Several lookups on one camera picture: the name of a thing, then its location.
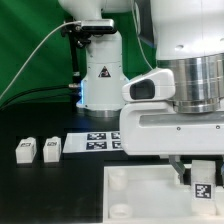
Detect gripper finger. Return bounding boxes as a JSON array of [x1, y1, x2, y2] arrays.
[[220, 159, 224, 184]]

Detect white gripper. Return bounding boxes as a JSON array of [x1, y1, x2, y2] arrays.
[[120, 102, 224, 184]]

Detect white square table top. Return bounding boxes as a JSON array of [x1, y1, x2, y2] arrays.
[[103, 165, 224, 224]]

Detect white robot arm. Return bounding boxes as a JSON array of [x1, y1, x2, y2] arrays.
[[58, 0, 224, 182]]

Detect white marker sheet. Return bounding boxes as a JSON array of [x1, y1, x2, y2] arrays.
[[63, 131, 122, 153]]

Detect black cables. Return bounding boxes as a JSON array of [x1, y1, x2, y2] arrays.
[[0, 84, 83, 111]]

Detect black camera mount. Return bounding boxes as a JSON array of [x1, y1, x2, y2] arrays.
[[61, 19, 117, 88]]

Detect grey cable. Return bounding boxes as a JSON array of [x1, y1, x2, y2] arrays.
[[0, 20, 83, 101]]

